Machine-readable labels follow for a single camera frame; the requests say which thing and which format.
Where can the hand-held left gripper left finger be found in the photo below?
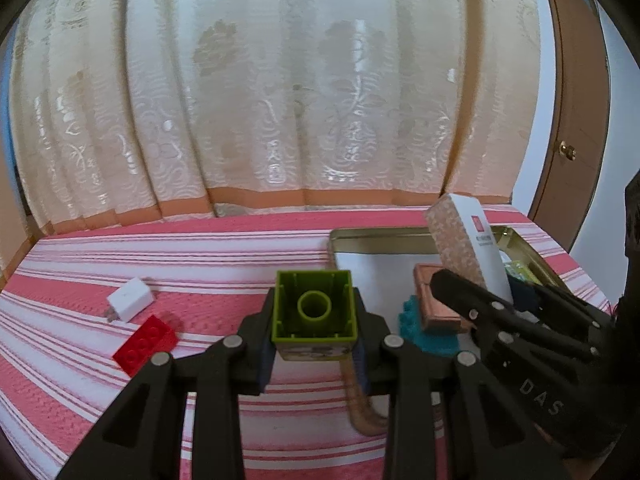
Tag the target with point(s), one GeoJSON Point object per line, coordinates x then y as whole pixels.
{"type": "Point", "coordinates": [262, 362]}

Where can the copper transparent box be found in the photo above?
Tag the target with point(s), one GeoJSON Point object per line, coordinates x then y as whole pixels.
{"type": "Point", "coordinates": [435, 300]}

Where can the white box with red logo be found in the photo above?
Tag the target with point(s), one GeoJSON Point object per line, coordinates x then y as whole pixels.
{"type": "Point", "coordinates": [475, 240]}

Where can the brown wooden door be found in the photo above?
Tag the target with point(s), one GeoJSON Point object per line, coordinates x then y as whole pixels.
{"type": "Point", "coordinates": [575, 85]}

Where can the brass door knob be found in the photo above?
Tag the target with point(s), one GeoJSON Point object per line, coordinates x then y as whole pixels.
{"type": "Point", "coordinates": [567, 150]}

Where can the white charger plug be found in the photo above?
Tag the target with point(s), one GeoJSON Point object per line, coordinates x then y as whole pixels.
{"type": "Point", "coordinates": [131, 297]}

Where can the green clear packet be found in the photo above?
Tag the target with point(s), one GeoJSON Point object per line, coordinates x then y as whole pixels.
{"type": "Point", "coordinates": [520, 271]}

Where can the teal building block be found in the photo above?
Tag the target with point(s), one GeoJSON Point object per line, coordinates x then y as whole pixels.
{"type": "Point", "coordinates": [425, 344]}

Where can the green building block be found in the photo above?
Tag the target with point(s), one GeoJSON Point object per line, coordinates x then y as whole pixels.
{"type": "Point", "coordinates": [290, 310]}

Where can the gold tin box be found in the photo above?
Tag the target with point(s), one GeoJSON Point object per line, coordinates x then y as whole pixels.
{"type": "Point", "coordinates": [380, 265]}

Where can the wide beige patterned curtain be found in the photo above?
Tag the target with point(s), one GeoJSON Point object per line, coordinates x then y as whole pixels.
{"type": "Point", "coordinates": [275, 85]}

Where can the red building block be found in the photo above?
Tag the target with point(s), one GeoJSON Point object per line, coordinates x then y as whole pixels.
{"type": "Point", "coordinates": [145, 345]}

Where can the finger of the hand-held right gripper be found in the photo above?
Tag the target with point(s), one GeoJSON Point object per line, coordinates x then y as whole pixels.
{"type": "Point", "coordinates": [565, 315]}
{"type": "Point", "coordinates": [465, 295]}

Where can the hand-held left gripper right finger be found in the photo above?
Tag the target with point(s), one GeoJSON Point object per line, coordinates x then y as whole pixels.
{"type": "Point", "coordinates": [365, 365]}

